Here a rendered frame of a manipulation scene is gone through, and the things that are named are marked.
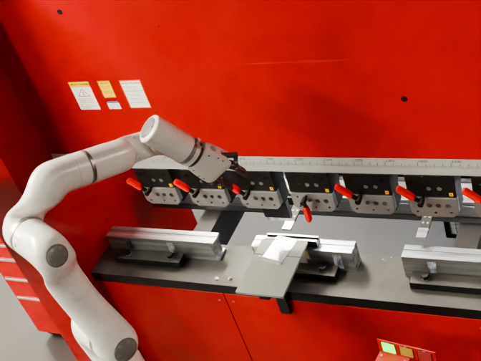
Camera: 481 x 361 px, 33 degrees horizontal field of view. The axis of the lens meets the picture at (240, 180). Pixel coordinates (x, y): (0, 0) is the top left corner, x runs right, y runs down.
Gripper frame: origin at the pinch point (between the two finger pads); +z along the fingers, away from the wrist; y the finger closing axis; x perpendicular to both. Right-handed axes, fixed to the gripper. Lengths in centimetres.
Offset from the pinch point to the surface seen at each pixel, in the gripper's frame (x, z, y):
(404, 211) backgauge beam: -29, 82, -6
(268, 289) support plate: -2, 45, 33
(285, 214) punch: -25, 44, 18
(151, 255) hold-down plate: -47, 34, 80
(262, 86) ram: -25.5, -0.2, -17.3
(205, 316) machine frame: -26, 59, 78
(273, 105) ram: -23.7, 6.6, -14.9
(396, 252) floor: -94, 169, 48
